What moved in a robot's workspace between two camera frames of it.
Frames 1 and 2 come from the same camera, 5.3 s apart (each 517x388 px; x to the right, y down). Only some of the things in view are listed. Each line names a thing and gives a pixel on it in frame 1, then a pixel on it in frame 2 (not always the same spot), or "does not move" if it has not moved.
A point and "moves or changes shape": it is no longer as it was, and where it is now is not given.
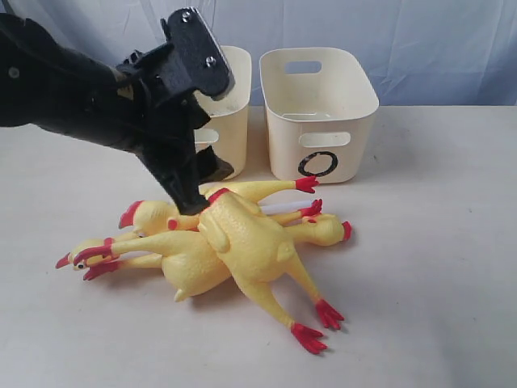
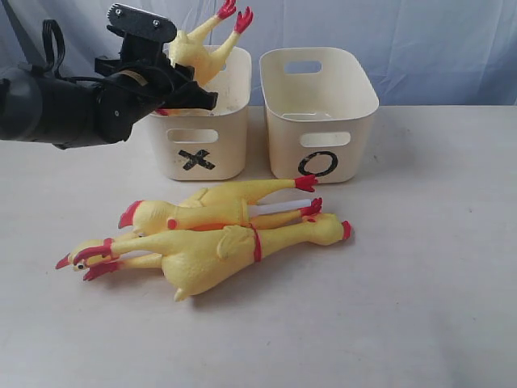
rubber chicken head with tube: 157,216 does not move
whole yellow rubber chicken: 191,264 does not move
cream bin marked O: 321,104 does not move
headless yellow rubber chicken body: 259,254 moves or changes shape
